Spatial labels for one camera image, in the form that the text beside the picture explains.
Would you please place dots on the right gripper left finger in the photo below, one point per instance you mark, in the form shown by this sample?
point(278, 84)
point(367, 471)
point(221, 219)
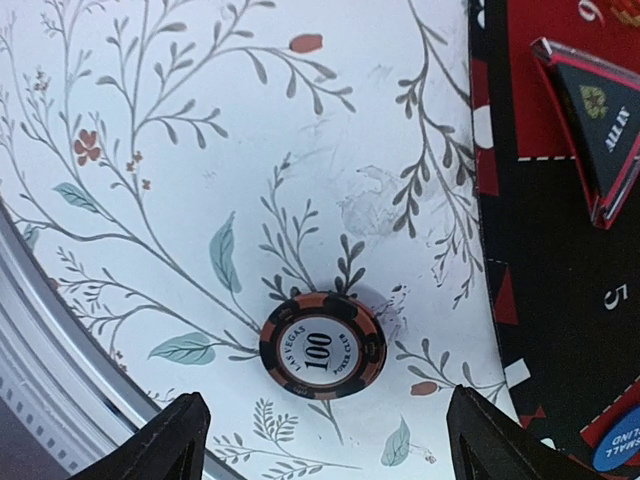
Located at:
point(170, 446)

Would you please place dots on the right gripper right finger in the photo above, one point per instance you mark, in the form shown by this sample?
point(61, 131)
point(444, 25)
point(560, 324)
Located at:
point(486, 444)

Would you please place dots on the blue small blind button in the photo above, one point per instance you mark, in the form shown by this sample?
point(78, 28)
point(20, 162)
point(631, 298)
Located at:
point(620, 444)

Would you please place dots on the black brown chip stack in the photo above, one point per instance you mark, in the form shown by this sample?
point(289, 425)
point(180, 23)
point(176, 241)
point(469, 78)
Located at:
point(323, 346)

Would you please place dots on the red chips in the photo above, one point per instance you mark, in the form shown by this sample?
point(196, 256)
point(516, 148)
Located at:
point(626, 11)

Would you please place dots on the round red black poker mat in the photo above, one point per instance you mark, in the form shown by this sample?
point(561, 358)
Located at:
point(565, 293)

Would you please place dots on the triangular all in marker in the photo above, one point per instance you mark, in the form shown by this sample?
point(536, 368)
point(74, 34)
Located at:
point(598, 106)

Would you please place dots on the front aluminium rail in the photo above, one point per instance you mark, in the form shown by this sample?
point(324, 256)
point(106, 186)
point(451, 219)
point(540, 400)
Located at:
point(75, 400)

